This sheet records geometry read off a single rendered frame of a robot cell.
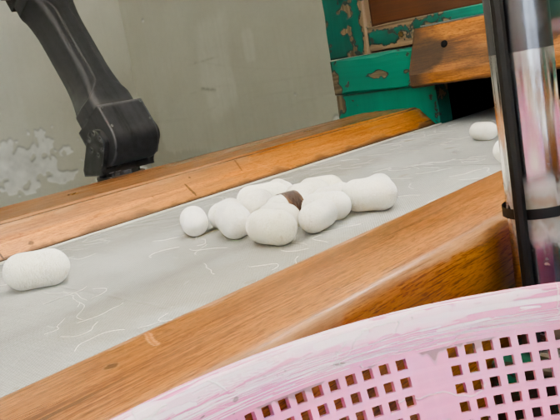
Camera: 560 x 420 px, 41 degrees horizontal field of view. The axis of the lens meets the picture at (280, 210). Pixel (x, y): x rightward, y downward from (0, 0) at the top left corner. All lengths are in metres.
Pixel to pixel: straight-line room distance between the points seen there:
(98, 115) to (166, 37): 1.87
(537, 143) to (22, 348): 0.22
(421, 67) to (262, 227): 0.51
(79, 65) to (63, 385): 0.78
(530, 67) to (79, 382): 0.18
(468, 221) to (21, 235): 0.36
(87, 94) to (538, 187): 0.73
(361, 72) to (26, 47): 1.88
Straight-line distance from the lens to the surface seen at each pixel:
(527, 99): 0.28
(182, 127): 2.79
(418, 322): 0.20
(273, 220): 0.42
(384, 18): 1.00
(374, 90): 1.01
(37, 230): 0.58
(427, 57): 0.90
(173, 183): 0.65
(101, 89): 0.96
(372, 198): 0.47
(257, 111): 2.49
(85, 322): 0.36
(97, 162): 0.94
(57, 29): 1.00
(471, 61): 0.86
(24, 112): 2.72
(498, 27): 0.28
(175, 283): 0.39
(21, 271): 0.44
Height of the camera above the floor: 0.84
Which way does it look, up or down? 10 degrees down
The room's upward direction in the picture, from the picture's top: 10 degrees counter-clockwise
